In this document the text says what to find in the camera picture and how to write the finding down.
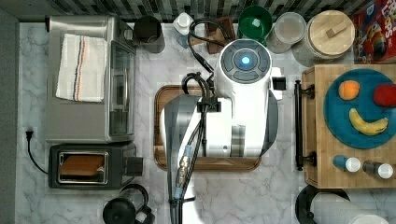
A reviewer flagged stainless toaster oven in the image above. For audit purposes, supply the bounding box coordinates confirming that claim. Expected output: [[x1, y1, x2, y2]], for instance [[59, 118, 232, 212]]
[[46, 15, 135, 144]]

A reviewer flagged toast slice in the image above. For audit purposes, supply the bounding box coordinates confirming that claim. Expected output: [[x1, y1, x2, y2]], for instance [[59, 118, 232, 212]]
[[59, 155, 105, 176]]

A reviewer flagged orange fruit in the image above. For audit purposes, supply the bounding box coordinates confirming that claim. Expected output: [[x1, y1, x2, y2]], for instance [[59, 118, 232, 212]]
[[338, 80, 361, 101]]

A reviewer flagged black french press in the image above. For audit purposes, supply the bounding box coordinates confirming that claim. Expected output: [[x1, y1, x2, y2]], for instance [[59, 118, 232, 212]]
[[103, 184, 155, 224]]

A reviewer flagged red cereal box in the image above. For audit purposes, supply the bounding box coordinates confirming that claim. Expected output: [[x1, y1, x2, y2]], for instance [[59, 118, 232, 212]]
[[353, 0, 396, 64]]

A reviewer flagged canister with wooden lid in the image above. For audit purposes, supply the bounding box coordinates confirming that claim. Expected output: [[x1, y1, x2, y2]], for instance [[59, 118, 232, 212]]
[[291, 10, 355, 67]]

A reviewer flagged wooden drawer cabinet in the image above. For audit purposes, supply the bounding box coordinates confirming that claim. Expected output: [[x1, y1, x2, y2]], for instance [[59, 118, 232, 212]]
[[301, 64, 395, 189]]

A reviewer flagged blue salt shaker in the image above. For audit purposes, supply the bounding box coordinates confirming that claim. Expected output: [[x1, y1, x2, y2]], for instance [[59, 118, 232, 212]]
[[332, 155, 361, 173]]

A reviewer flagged paper towel roll on holder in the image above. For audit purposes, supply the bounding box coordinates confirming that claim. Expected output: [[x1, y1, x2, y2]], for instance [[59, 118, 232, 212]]
[[295, 185, 389, 224]]

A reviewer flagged yellow banana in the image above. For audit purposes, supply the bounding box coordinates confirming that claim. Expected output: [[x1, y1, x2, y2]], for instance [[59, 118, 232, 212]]
[[349, 108, 389, 136]]

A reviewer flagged dark grey mug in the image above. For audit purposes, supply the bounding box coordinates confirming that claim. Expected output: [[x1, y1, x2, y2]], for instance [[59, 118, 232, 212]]
[[134, 16, 165, 53]]

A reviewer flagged dark wooden box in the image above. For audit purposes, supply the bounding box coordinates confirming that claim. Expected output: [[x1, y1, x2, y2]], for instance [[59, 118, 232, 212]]
[[205, 16, 235, 54]]

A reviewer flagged black slot toaster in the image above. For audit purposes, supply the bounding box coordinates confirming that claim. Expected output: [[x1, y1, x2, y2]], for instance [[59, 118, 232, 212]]
[[48, 142, 144, 190]]

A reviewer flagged blue round plate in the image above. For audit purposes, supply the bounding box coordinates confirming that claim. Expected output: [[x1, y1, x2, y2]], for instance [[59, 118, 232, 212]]
[[323, 69, 396, 149]]

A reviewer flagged red apple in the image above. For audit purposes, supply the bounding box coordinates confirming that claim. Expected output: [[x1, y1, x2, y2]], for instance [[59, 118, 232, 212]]
[[373, 84, 396, 107]]

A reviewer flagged black drawer handle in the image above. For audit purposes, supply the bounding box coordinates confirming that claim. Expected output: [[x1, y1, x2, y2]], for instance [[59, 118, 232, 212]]
[[294, 80, 316, 171]]

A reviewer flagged dark pepper shaker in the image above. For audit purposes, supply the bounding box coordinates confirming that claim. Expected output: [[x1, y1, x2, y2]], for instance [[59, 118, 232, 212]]
[[362, 161, 393, 179]]

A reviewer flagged white capped bottle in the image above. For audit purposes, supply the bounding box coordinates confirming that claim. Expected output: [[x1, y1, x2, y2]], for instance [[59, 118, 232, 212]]
[[173, 12, 193, 49]]

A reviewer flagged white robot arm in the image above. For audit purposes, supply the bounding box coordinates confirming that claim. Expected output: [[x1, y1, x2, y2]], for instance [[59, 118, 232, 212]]
[[160, 39, 286, 224]]

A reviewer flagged black power cord with plug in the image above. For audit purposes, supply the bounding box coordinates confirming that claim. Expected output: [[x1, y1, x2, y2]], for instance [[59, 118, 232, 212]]
[[24, 130, 50, 175]]

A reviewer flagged white striped dish towel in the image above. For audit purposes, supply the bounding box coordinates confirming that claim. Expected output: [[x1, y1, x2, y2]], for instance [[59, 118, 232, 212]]
[[56, 34, 107, 103]]

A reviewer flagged clear jar with grey lid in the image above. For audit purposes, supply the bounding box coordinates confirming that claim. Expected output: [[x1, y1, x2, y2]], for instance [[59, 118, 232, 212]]
[[266, 12, 306, 54]]

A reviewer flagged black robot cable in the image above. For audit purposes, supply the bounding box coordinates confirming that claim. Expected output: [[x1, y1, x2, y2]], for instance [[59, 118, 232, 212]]
[[166, 18, 233, 224]]

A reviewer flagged wooden serving tray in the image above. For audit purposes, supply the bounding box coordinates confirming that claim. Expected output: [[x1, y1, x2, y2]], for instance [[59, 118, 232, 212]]
[[153, 85, 262, 172]]

